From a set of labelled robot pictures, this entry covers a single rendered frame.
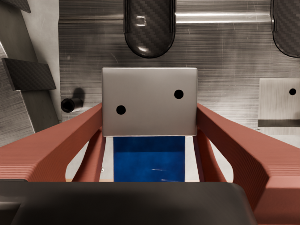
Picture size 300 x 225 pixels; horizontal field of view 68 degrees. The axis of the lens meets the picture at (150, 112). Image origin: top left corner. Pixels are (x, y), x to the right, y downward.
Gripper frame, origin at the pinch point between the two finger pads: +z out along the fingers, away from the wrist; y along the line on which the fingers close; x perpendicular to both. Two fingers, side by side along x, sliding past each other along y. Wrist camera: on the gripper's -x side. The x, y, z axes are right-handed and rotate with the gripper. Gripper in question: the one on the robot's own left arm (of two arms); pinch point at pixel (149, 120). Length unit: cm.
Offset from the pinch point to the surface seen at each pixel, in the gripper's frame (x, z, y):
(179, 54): -1.5, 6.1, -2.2
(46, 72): 3.3, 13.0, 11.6
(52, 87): 4.8, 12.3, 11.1
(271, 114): 3.8, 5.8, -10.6
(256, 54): -1.6, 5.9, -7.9
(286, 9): -4.2, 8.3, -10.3
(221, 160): 12.3, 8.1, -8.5
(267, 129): 4.1, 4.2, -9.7
